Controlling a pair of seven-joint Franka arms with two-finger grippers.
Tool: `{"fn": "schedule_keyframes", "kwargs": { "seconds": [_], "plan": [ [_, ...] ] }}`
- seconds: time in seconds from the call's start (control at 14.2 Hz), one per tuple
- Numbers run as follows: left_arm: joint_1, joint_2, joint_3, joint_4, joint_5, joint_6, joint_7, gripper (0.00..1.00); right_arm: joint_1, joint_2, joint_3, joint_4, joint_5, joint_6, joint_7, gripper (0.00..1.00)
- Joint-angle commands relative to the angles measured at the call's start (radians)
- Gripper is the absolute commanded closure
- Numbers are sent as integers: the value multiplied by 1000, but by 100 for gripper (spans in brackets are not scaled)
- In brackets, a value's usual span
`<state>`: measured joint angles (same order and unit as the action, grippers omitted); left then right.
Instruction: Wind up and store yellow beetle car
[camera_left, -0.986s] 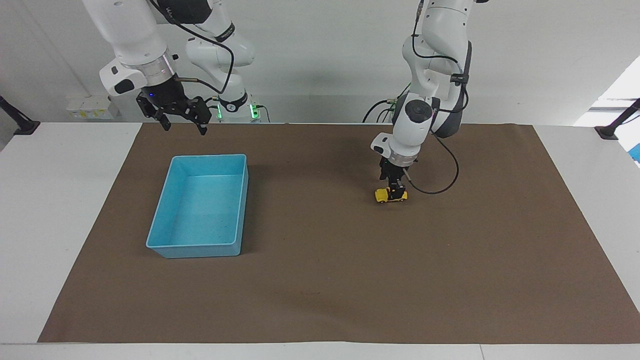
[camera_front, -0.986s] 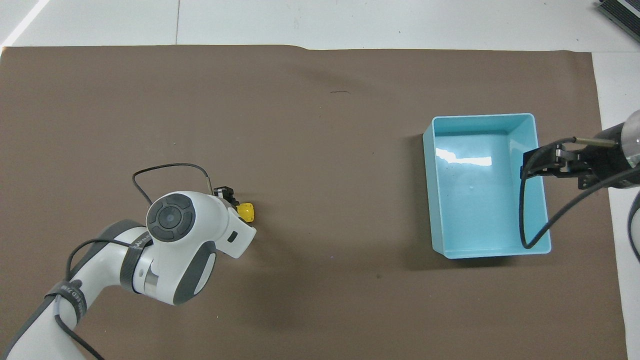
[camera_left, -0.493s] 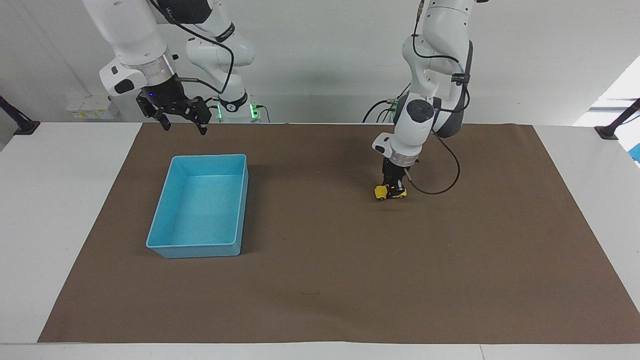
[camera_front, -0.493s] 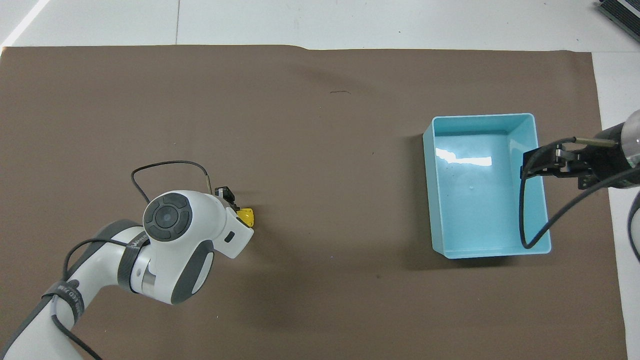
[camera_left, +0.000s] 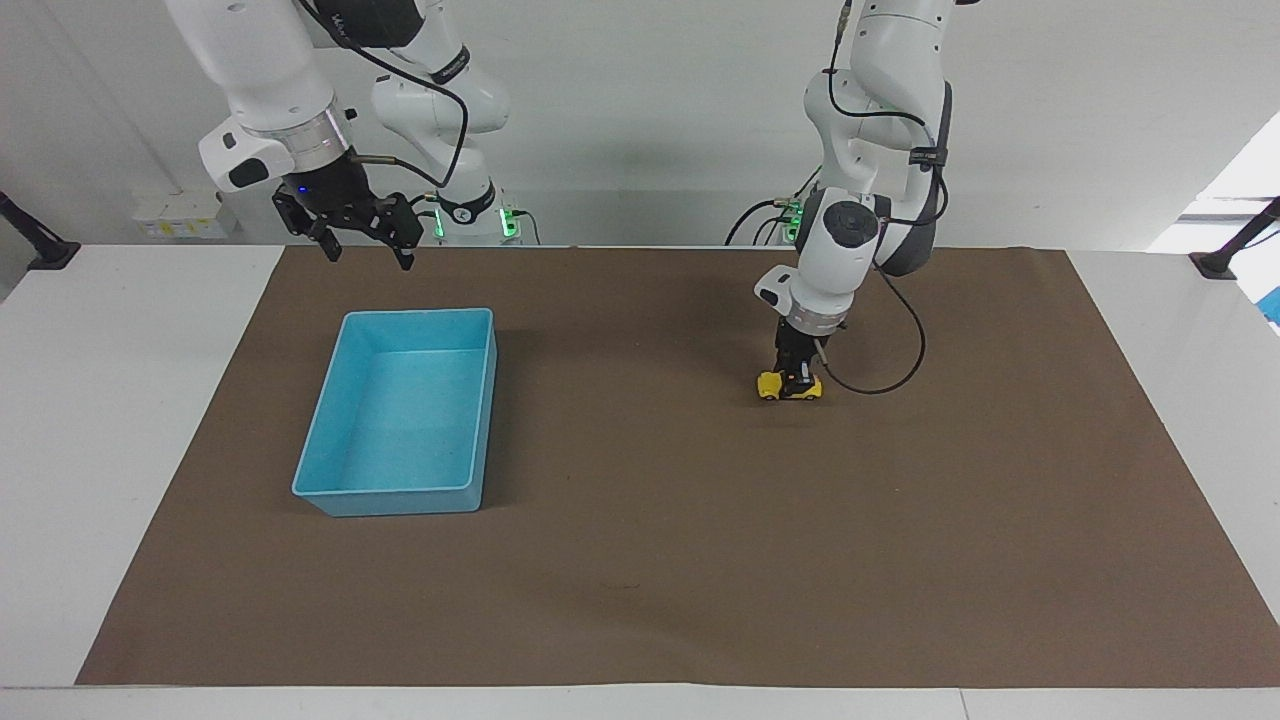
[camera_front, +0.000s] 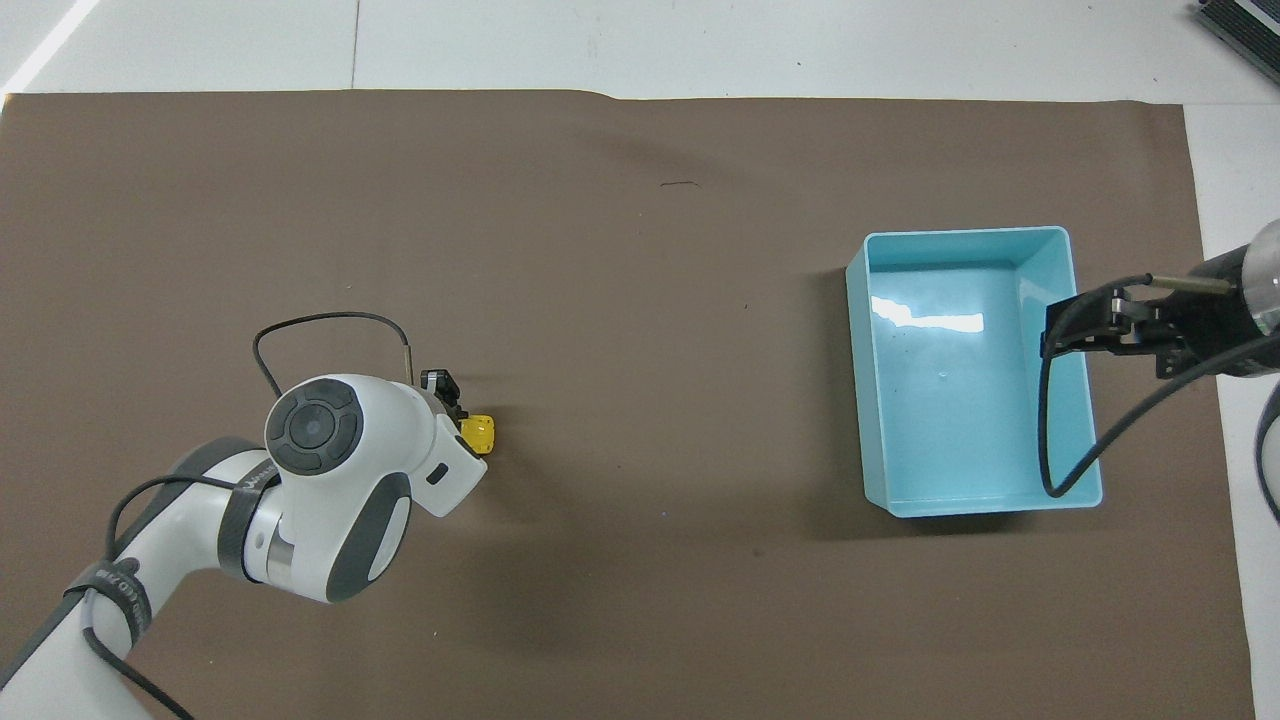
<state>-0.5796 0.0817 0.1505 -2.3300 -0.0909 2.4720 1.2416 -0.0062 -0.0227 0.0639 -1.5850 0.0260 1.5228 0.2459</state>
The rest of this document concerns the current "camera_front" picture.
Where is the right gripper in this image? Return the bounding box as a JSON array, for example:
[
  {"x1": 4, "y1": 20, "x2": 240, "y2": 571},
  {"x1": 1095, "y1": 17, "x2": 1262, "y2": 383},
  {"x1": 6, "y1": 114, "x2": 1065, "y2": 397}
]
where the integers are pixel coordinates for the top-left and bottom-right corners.
[{"x1": 1138, "y1": 247, "x2": 1264, "y2": 381}]

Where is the light blue plastic bin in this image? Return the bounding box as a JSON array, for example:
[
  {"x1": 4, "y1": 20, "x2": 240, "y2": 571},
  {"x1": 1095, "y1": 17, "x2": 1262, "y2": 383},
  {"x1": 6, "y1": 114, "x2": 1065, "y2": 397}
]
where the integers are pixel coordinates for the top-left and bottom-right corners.
[{"x1": 845, "y1": 226, "x2": 1104, "y2": 519}]

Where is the black stand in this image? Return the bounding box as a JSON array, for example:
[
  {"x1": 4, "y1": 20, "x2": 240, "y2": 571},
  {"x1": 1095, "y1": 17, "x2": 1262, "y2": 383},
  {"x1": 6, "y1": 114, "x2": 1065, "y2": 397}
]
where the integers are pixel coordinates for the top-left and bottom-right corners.
[{"x1": 1194, "y1": 0, "x2": 1280, "y2": 67}]

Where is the black cable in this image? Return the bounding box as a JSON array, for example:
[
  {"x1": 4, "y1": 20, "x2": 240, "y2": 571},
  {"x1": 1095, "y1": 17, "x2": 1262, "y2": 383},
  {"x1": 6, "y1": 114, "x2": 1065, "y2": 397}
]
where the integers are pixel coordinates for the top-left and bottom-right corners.
[
  {"x1": 83, "y1": 311, "x2": 415, "y2": 720},
  {"x1": 1037, "y1": 272, "x2": 1280, "y2": 526}
]

